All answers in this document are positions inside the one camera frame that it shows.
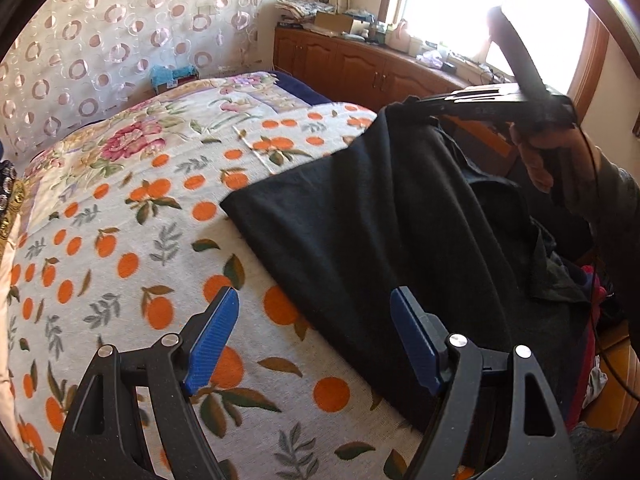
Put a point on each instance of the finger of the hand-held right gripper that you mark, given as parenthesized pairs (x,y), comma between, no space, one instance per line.
(430,105)

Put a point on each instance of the blue cloth bundle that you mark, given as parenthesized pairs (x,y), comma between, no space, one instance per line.
(162,77)

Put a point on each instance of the orange fruit print blanket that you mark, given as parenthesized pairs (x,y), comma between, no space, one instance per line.
(150,240)

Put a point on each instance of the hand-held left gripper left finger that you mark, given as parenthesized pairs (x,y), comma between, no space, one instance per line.
(212,340)

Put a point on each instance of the pink jug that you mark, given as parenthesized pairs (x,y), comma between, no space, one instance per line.
(400,37)

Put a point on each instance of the person's right forearm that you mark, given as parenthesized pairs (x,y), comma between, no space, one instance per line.
(620,200)

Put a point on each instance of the cardboard box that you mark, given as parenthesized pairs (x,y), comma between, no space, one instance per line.
(332,22)

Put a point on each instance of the wooden cabinet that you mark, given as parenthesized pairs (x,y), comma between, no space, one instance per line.
(350,62)

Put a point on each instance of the person's right hand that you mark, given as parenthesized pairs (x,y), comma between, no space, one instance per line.
(575,170)

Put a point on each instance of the black t-shirt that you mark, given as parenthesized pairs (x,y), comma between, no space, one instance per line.
(375,210)

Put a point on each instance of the window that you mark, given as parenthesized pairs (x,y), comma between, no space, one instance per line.
(450,0)

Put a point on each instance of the pile of colourful clothes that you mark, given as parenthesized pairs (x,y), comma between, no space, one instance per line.
(592,280)

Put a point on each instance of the grey cloth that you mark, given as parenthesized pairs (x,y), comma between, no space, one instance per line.
(592,452)

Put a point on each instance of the floral bedsheet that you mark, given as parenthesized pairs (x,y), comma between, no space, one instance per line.
(135,135)

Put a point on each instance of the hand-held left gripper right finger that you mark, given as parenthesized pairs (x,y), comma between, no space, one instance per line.
(412,340)

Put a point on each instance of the circle pattern curtain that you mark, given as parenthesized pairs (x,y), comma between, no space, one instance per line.
(100,25)

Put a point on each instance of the dark beaded cloth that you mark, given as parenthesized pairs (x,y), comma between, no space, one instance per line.
(9,185)

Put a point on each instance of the dark blue bedsheet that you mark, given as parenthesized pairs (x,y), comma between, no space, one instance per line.
(300,87)

